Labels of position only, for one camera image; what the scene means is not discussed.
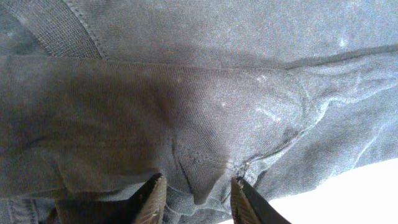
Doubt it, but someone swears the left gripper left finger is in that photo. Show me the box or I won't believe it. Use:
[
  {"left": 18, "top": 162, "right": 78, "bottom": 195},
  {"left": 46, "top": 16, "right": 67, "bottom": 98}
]
[{"left": 104, "top": 173, "right": 167, "bottom": 224}]

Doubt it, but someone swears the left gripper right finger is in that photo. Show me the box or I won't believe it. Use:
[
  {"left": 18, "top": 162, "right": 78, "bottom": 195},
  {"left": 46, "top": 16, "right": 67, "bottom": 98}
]
[{"left": 230, "top": 177, "right": 291, "bottom": 224}]

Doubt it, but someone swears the black Nike t-shirt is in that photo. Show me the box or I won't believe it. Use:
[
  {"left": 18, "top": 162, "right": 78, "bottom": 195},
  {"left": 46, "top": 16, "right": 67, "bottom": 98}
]
[{"left": 1, "top": 0, "right": 397, "bottom": 223}]

